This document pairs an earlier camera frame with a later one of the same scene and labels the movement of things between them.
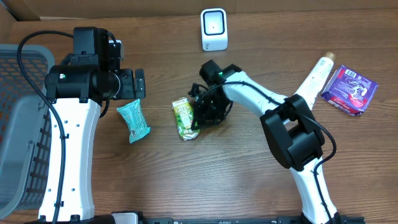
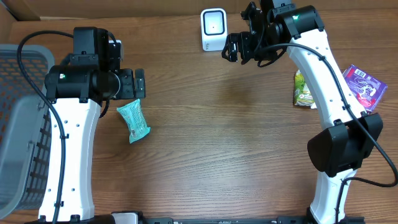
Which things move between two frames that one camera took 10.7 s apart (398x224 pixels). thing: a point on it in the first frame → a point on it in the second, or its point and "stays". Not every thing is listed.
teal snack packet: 137,126 stays
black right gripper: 206,117 → 246,42
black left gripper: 131,89 stays
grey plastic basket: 25,130 stays
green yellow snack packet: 183,111 → 301,93
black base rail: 278,220 stays
